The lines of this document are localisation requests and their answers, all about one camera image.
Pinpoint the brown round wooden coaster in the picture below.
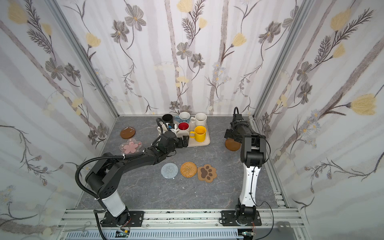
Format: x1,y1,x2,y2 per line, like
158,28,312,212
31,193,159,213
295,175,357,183
225,138,242,152

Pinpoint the grey blue round coaster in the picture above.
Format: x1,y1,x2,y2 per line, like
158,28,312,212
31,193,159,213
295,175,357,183
161,163,179,179

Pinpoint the woven rattan round coaster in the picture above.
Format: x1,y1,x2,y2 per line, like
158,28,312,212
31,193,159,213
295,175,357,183
180,162,198,178

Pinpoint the pink flower coaster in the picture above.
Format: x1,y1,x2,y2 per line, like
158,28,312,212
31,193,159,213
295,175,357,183
120,138,143,155

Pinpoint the brown paw shaped coaster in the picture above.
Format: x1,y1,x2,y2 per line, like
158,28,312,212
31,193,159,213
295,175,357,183
197,164,218,183

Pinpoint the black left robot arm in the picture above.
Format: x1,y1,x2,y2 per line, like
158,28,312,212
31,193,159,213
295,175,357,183
78,131,189,219

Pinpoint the dark brown round coaster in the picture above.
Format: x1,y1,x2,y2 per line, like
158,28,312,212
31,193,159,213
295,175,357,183
120,127,136,139

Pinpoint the purple mug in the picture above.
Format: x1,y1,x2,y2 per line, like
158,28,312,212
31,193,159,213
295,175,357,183
176,130,190,138

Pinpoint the beige plastic tray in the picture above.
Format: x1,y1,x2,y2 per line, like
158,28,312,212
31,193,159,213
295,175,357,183
156,119,211,148

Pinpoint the white mug red inside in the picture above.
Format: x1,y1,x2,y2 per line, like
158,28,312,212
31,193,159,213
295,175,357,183
178,122,190,132

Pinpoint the plain white mug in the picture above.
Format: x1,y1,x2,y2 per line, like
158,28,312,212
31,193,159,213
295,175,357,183
157,124,168,135

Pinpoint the yellow mug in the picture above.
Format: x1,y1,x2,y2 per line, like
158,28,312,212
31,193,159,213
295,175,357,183
190,126,207,143

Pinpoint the blue patterned mug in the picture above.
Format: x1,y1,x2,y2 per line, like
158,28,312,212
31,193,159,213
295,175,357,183
175,112,191,123

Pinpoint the black mug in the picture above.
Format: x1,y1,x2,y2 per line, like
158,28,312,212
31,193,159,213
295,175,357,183
162,114,174,124

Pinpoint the white speckled mug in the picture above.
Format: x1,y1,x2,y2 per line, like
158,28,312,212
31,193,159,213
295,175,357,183
190,113,208,127

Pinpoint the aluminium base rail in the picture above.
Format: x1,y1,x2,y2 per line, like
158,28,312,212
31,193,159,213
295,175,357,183
52,209,310,240

